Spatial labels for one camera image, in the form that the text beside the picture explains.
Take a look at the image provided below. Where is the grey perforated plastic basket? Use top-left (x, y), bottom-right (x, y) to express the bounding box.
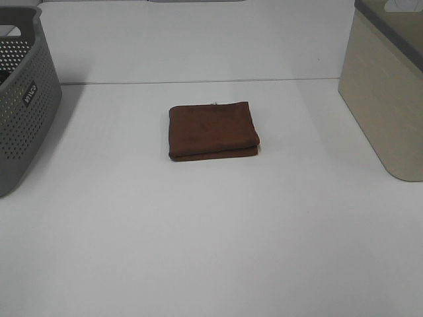
top-left (1, 6), bottom-right (62, 196)

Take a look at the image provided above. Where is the beige storage bin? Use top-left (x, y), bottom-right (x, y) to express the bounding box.
top-left (338, 1), bottom-right (422, 182)

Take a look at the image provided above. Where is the brown towel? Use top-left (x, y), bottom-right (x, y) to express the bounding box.
top-left (169, 102), bottom-right (260, 162)

